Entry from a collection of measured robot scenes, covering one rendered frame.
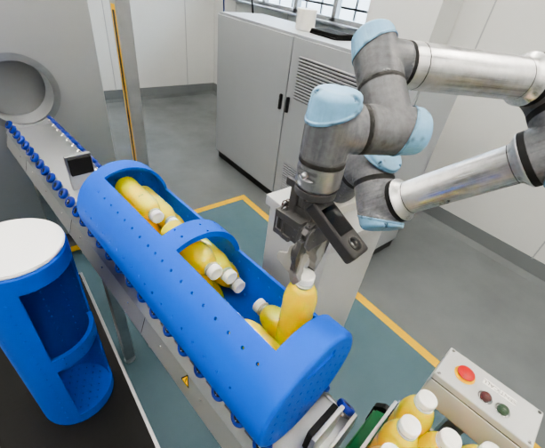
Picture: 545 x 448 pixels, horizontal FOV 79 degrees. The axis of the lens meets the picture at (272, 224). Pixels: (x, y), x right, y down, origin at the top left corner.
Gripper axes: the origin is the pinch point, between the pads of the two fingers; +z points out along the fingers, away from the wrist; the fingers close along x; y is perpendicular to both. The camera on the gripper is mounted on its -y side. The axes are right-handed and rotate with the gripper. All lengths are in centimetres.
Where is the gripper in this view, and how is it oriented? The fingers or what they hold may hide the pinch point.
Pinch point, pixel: (305, 276)
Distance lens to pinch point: 67.1
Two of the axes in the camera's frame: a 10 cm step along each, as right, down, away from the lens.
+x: -7.2, 3.5, -6.0
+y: -6.9, -5.0, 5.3
